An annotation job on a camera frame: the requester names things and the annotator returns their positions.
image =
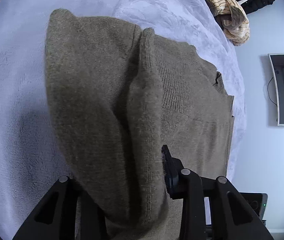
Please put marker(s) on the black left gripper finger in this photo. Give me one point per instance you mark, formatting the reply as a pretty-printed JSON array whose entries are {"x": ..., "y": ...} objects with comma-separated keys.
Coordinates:
[{"x": 172, "y": 169}]

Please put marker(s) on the black device with green light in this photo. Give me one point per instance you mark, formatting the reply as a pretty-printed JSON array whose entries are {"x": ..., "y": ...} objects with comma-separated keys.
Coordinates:
[{"x": 257, "y": 201}]

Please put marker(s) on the olive knit sweater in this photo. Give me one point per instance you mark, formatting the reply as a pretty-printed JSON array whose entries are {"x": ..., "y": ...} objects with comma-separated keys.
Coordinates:
[{"x": 116, "y": 94}]

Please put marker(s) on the lavender fleece bed blanket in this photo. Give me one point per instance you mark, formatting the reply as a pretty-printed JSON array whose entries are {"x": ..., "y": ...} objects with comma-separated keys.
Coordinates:
[{"x": 29, "y": 161}]

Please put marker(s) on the striped beige brown garment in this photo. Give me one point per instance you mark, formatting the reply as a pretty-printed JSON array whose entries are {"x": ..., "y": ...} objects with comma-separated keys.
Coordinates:
[{"x": 233, "y": 20}]

